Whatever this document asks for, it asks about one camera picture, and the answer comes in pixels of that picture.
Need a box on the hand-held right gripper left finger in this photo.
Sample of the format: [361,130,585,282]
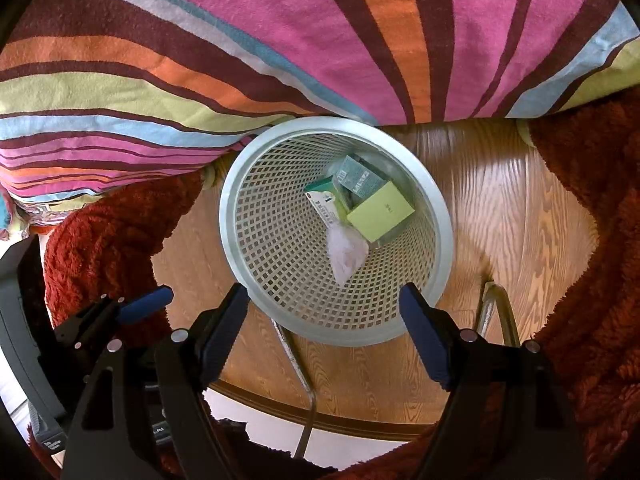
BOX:
[60,282,251,480]

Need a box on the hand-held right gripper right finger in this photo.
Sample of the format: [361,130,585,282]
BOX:
[399,282,588,480]

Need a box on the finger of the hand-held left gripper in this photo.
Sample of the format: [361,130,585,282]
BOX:
[52,286,175,356]

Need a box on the white mesh wastebasket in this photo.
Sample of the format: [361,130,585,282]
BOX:
[218,116,455,348]

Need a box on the light green box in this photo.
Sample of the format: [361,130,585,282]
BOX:
[346,180,416,246]

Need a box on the small green and white box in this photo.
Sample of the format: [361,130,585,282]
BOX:
[304,177,351,223]

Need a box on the teal and white box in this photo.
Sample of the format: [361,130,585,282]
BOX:
[334,155,392,202]

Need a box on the red shaggy rug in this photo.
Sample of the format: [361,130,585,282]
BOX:
[25,95,640,480]

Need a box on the striped bed sheet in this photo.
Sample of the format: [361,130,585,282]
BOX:
[0,0,640,233]

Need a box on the metal tube frame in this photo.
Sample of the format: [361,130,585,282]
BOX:
[270,280,521,461]

